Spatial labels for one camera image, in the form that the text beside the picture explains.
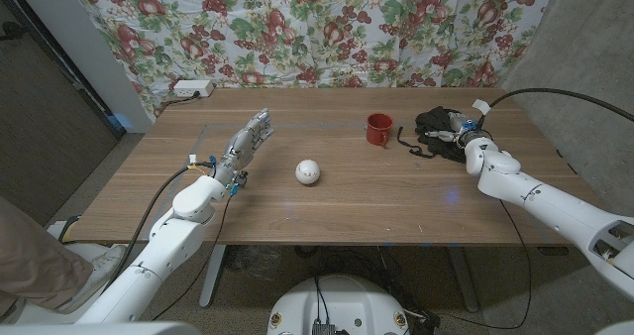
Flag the black object with yellow edge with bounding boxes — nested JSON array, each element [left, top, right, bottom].
[[57, 214, 82, 246]]

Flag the black shorts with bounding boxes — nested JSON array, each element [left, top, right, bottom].
[[395, 105, 470, 166]]

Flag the white baseball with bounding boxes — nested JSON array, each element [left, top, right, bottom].
[[295, 159, 322, 185]]

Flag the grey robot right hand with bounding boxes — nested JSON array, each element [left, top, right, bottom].
[[424, 110, 491, 151]]

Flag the grey table leg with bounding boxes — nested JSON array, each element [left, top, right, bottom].
[[448, 245, 480, 312], [198, 244, 228, 309]]

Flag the white power strip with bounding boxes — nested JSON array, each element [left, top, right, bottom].
[[172, 79, 216, 98]]

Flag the black power strip cord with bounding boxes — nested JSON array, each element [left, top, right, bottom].
[[157, 90, 202, 113]]

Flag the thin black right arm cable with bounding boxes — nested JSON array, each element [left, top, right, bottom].
[[435, 198, 533, 331]]

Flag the red mug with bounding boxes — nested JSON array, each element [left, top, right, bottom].
[[366, 112, 395, 148]]

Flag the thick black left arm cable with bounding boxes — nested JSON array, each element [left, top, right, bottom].
[[103, 162, 217, 291]]

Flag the white sneaker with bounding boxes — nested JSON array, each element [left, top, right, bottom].
[[53, 244, 128, 315]]

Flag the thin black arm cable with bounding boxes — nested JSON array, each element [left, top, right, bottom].
[[151, 193, 233, 322], [435, 198, 533, 331]]

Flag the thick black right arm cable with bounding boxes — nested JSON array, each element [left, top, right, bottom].
[[475, 87, 634, 131]]

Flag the black door handle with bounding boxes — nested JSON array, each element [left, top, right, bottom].
[[0, 21, 26, 42]]

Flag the floral fruit print backdrop cloth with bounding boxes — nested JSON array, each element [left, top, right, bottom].
[[66, 0, 559, 121]]

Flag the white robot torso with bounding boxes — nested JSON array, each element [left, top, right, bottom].
[[266, 274, 411, 335]]

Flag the person's leg in tan trousers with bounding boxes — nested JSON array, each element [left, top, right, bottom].
[[0, 193, 95, 319]]

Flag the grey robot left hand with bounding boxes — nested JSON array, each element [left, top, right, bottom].
[[210, 107, 275, 187]]

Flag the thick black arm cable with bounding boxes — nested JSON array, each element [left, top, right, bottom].
[[103, 162, 217, 291], [475, 87, 634, 131]]

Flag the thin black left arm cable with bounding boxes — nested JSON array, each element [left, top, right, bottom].
[[151, 193, 233, 322]]

